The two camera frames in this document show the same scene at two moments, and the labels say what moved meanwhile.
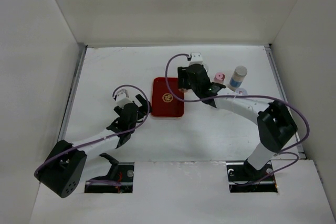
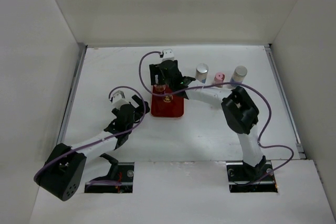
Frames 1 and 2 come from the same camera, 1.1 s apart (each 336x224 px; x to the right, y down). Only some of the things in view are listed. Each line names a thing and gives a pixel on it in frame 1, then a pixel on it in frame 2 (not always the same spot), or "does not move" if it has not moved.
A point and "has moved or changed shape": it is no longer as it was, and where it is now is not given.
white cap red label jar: (183, 90) has moved or changed shape
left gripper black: (145, 104) does not move
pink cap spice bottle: (219, 77) does not move
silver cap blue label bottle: (237, 77) does not move
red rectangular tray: (164, 104) does not move
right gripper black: (182, 74) -> (155, 70)
